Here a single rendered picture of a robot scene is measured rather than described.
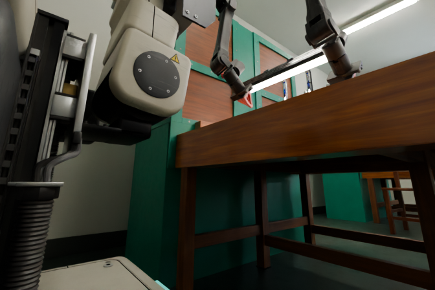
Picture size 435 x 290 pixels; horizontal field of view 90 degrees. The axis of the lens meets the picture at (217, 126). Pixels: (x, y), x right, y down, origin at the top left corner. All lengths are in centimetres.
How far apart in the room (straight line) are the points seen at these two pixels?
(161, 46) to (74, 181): 165
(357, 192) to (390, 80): 320
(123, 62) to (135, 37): 7
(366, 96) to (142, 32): 53
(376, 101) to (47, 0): 239
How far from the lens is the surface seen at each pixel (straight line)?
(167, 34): 55
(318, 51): 111
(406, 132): 60
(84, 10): 252
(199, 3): 64
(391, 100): 62
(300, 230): 217
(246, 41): 200
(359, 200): 377
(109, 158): 209
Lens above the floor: 50
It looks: 14 degrees up
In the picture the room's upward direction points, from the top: straight up
